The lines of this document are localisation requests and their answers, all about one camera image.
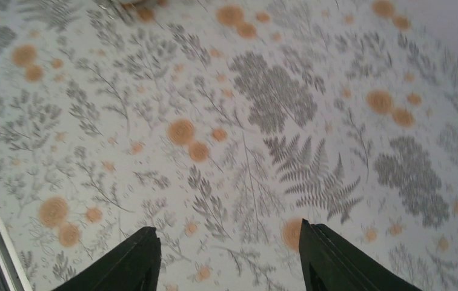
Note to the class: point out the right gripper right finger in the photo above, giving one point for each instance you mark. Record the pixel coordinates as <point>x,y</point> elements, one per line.
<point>332,263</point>

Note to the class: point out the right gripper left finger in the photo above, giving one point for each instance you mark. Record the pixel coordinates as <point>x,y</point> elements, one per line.
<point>134,264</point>

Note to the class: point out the floral patterned tablecloth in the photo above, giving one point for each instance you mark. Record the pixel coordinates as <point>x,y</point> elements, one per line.
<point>224,125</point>

